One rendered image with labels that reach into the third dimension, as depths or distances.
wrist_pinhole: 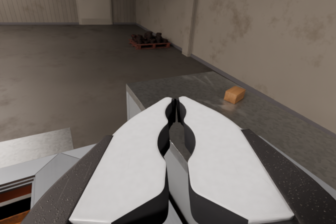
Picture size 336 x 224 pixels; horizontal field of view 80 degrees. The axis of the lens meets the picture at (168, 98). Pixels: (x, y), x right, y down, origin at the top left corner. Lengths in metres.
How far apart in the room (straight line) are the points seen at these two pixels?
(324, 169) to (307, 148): 0.10
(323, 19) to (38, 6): 8.64
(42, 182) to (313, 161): 0.96
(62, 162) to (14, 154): 0.35
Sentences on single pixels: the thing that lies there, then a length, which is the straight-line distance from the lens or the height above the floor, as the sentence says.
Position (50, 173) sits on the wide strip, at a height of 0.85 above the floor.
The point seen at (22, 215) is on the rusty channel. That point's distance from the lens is 1.06.
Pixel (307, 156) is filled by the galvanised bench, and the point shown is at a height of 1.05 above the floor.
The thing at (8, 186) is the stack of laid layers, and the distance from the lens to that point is 1.01.
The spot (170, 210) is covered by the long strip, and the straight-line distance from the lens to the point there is 0.80.
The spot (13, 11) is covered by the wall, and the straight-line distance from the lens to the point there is 9.55.
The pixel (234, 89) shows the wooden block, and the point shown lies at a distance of 1.05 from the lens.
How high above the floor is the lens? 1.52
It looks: 28 degrees down
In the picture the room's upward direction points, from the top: 4 degrees clockwise
